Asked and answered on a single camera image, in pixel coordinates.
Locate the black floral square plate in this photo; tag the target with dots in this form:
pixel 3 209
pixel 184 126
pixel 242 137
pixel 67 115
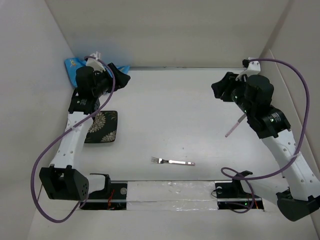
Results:
pixel 103 129

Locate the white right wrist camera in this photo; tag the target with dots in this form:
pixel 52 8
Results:
pixel 251 67

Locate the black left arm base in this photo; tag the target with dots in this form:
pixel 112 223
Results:
pixel 113 199

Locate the silver fork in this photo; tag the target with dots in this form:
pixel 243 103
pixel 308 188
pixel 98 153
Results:
pixel 155 160

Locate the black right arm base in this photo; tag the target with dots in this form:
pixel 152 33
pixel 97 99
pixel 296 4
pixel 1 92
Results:
pixel 231 196

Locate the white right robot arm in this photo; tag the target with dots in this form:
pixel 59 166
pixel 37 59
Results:
pixel 298 194

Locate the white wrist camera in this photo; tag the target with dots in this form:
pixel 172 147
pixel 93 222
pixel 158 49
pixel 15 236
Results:
pixel 93 61
pixel 251 67

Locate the blue cartoon print cloth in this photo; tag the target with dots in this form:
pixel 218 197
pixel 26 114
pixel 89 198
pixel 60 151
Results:
pixel 72 64

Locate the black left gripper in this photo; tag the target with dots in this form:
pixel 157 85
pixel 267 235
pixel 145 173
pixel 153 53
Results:
pixel 121 79

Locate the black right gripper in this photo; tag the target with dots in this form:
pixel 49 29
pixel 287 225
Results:
pixel 225 85

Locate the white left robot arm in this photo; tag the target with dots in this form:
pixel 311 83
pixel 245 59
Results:
pixel 62 180

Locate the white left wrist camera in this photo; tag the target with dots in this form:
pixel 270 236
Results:
pixel 93 61

